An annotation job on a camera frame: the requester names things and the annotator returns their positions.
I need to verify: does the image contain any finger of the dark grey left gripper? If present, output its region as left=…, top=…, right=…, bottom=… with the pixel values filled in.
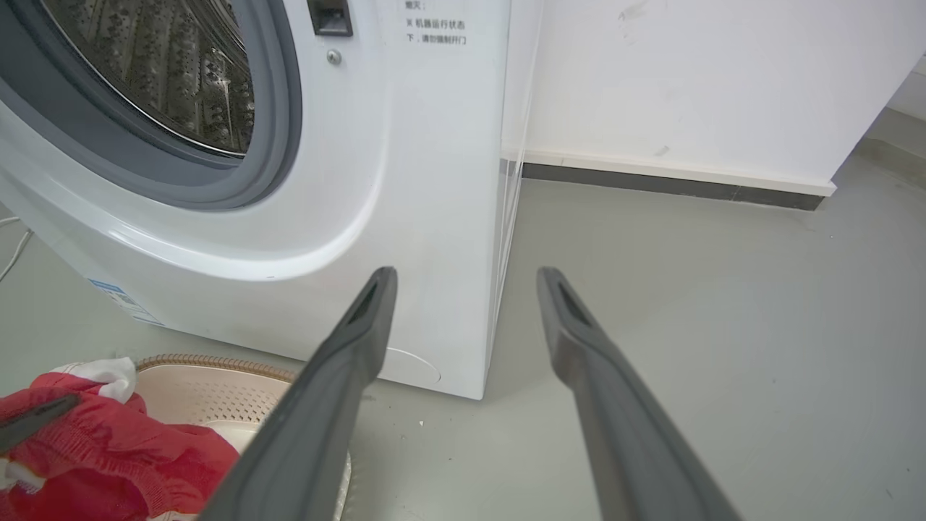
left=198, top=266, right=399, bottom=521

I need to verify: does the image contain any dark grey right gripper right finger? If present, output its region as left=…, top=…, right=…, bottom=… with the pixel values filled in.
left=536, top=266, right=743, bottom=521

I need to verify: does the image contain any dark grey pointed right gripper left finger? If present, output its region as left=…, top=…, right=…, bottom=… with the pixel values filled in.
left=0, top=393, right=82, bottom=457

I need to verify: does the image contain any red garment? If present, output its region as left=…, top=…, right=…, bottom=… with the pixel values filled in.
left=0, top=372, right=240, bottom=521

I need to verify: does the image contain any beige perforated laundry basket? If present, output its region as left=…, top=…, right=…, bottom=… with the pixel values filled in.
left=135, top=354, right=353, bottom=521

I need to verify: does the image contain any white front-load washing machine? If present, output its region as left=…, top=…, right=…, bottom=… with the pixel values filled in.
left=0, top=0, right=545, bottom=401

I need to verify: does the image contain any white garment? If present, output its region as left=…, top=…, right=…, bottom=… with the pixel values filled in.
left=52, top=357, right=138, bottom=404

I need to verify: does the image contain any white power cable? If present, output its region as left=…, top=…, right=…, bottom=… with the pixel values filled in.
left=0, top=215, right=34, bottom=283

